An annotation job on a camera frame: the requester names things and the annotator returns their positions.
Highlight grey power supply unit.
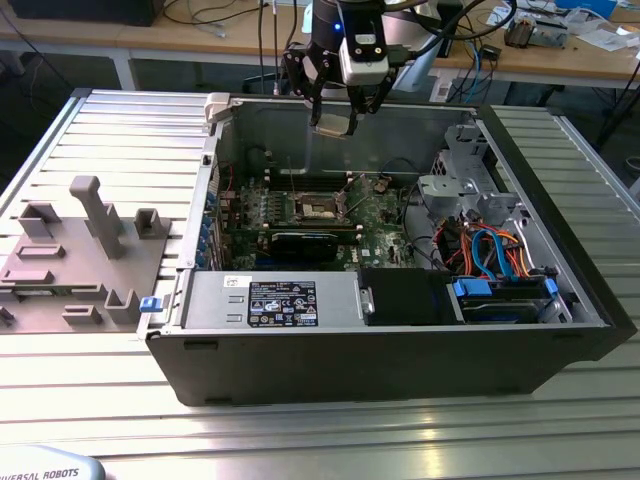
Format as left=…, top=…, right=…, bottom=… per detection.
left=180, top=269, right=364, bottom=331

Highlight installed RAM stick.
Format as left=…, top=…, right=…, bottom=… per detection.
left=269, top=224, right=362, bottom=237

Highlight grey parts rack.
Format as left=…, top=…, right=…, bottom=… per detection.
left=0, top=174, right=174, bottom=335

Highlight thin black wire loop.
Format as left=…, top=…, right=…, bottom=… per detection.
left=382, top=157, right=429, bottom=176

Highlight white power strip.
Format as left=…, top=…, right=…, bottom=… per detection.
left=428, top=69, right=459, bottom=104

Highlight brown finned cooler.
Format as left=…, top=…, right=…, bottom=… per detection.
left=503, top=13, right=537, bottom=50

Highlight white papers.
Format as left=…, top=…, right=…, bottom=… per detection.
left=569, top=19, right=640, bottom=51

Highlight blue cardboard box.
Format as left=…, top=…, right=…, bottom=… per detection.
left=554, top=0, right=619, bottom=19

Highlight grey case release handle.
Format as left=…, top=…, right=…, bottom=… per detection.
left=204, top=92, right=236, bottom=124

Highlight grey metal device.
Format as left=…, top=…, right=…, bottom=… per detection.
left=530, top=19, right=571, bottom=50

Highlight thick black cable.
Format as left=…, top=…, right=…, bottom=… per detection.
left=398, top=184, right=444, bottom=274

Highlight large black box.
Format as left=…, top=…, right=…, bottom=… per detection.
left=7, top=0, right=166, bottom=29

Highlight RAM slot white clips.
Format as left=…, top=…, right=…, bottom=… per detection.
left=268, top=171, right=353, bottom=179

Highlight blue flat data cable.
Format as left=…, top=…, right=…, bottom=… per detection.
left=472, top=227, right=524, bottom=281

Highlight hard disk in blue carrier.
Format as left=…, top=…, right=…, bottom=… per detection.
left=447, top=276, right=560, bottom=325

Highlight orange red wire bundle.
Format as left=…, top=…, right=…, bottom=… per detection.
left=433, top=219, right=532, bottom=276

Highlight CPU socket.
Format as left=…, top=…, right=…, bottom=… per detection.
left=292, top=192, right=351, bottom=224

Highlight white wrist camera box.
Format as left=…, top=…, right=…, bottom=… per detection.
left=338, top=29, right=392, bottom=87

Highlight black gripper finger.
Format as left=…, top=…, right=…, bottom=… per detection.
left=282, top=43, right=326, bottom=128
left=345, top=79, right=389, bottom=137

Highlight black graphics card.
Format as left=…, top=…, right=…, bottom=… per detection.
left=269, top=229, right=362, bottom=262

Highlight CPU with silver lid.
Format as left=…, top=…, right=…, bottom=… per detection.
left=312, top=113, right=351, bottom=139

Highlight black PC case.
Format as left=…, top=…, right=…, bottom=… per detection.
left=135, top=89, right=639, bottom=409

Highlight wooden desk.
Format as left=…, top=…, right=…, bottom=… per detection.
left=0, top=0, right=640, bottom=91

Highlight grey metal drive cage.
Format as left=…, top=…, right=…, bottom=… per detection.
left=415, top=123, right=534, bottom=221

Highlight green motherboard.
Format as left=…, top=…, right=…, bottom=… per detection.
left=219, top=172, right=421, bottom=274

